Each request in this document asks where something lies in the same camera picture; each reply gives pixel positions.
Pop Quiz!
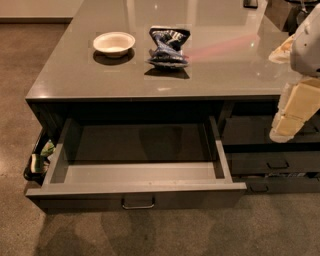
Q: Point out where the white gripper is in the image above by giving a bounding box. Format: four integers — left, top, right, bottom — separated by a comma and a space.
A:
268, 35, 320, 143

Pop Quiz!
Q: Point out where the white paper bowl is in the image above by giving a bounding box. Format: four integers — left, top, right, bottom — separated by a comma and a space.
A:
93, 32, 135, 58

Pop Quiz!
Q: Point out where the metal drawer handle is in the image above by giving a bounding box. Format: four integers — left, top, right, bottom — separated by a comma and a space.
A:
121, 197, 155, 210

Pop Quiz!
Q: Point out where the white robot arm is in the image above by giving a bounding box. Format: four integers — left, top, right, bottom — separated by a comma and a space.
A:
269, 4, 320, 143

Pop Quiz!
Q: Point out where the open grey top drawer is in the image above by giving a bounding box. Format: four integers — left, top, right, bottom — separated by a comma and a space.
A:
26, 117, 247, 210

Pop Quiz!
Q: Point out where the grey counter cabinet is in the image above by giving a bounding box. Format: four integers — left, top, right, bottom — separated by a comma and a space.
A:
25, 0, 320, 141

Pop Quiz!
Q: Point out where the black faceted object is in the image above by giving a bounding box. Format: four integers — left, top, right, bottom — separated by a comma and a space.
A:
285, 0, 319, 35

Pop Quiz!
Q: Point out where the right middle grey drawer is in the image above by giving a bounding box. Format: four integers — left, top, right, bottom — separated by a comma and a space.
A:
227, 151, 320, 175

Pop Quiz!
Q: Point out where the dark object on counter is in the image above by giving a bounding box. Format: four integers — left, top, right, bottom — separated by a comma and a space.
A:
243, 0, 258, 9

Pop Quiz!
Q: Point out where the right bottom grey drawer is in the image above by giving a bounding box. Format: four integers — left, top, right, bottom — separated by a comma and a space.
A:
233, 176, 320, 194

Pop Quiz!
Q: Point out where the crumpled blue chip bag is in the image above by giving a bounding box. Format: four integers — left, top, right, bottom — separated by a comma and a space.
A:
147, 26, 190, 69

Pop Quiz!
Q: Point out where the green white packet in basket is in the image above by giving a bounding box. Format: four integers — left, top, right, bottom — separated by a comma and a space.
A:
30, 140, 55, 174

